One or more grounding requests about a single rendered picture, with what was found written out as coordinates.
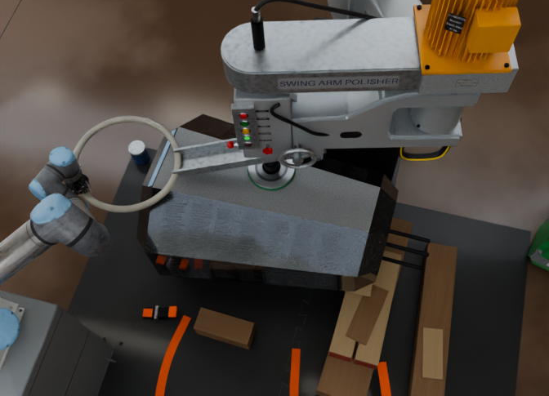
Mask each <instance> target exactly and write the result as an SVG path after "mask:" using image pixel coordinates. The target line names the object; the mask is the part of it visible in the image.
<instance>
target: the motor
mask: <svg viewBox="0 0 549 396"><path fill-rule="evenodd" d="M517 2H518V0H432V2H431V5H414V6H413V12H414V19H415V25H416V31H417V44H418V50H419V56H420V63H421V69H422V75H436V74H466V73H510V72H511V71H512V69H511V62H510V58H509V54H508V52H509V51H510V49H511V46H512V44H513V42H514V40H515V38H516V35H517V34H518V32H519V29H520V26H521V23H520V17H519V12H518V9H517V7H516V4H517Z"/></svg>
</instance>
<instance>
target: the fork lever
mask: <svg viewBox="0 0 549 396"><path fill-rule="evenodd" d="M230 140H231V141H233V142H234V143H238V141H237V138H233V139H228V140H219V141H214V142H210V143H205V144H200V145H191V146H186V147H182V148H177V149H174V152H175V153H181V169H178V170H173V171H172V173H173V174H177V175H179V176H178V177H181V176H190V175H196V174H201V173H206V172H211V171H221V170H226V169H231V168H236V167H246V166H251V165H257V164H262V163H267V162H277V161H278V160H279V158H245V157H244V156H243V150H242V149H239V147H238V146H234V148H233V149H229V148H228V147H227V146H226V144H227V142H228V141H230Z"/></svg>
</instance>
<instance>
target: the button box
mask: <svg viewBox="0 0 549 396"><path fill-rule="evenodd" d="M231 112H232V116H233V120H234V129H235V133H236V137H237V141H238V147H239V149H259V140H258V134H257V122H256V115H255V109H254V105H236V104H231ZM240 113H247V114H248V118H245V119H241V118H240V117H239V114H240ZM242 121H248V122H249V123H250V124H249V125H248V126H246V127H243V126H241V125H240V124H239V123H240V122H242ZM243 128H248V129H250V130H251V132H250V133H248V134H244V133H242V132H241V130H242V129H243ZM243 136H251V137H252V139H251V140H243ZM246 142H250V143H252V147H245V146H243V144H244V143H246Z"/></svg>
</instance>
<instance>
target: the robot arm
mask: <svg viewBox="0 0 549 396"><path fill-rule="evenodd" d="M49 160H50V161H49V162H48V163H47V164H46V165H45V167H44V168H43V169H42V170H41V171H40V172H39V173H38V174H37V176H36V177H35V178H34V179H33V181H32V182H31V183H30V184H29V190H30V192H31V193H32V194H33V195H34V196H35V197H36V198H38V199H39V200H41V202H40V203H39V204H38V205H37V206H36V207H35V208H34V209H33V210H32V212H31V214H30V220H28V221H27V222H26V223H24V224H23V225H22V226H21V227H19V228H18V229H17V230H16V231H15V232H14V233H12V234H11V235H10V236H8V237H7V238H5V239H4V240H3V241H2V242H0V286H1V285H2V284H3V283H4V282H5V281H7V280H8V279H9V278H11V277H12V276H14V275H15V274H17V273H18V272H19V271H21V270H22V269H23V268H24V267H25V266H27V265H28V264H29V263H31V262H32V261H33V260H35V259H36V258H38V257H39V256H40V255H41V254H43V253H44V252H45V251H47V250H48V249H49V248H51V247H52V246H54V245H56V244H57V243H59V242H62V243H63V244H64V245H66V246H67V247H69V248H70V249H71V250H73V251H75V252H77V253H78V254H80V255H82V256H87V257H93V256H98V255H100V254H102V253H103V252H104V251H105V250H106V249H107V247H108V246H109V241H110V236H109V231H108V230H107V228H106V227H105V226H104V225H103V224H101V223H100V222H99V221H96V220H95V219H94V217H93V216H92V214H91V213H90V212H89V204H88V203H87V202H86V201H85V200H83V199H81V198H80V197H79V196H78V194H82V193H83V192H84V193H87V190H89V191H90V192H92V191H91V189H90V183H89V179H88V177H87V176H86V175H84V174H82V169H81V166H82V165H81V164H78V161H77V159H76V157H75V155H74V153H73V152H72V151H71V149H69V148H67V147H63V146H61V147H57V148H55V149H53V150H52V151H51V152H50V155H49ZM62 181H64V182H65V185H64V184H63V183H62ZM19 333H20V321H19V319H18V317H17V316H16V314H15V313H13V312H12V311H11V310H9V309H6V308H0V350H3V349H6V348H8V347H9V346H11V345H12V344H13V343H14V342H15V341H16V339H17V337H18V335H19Z"/></svg>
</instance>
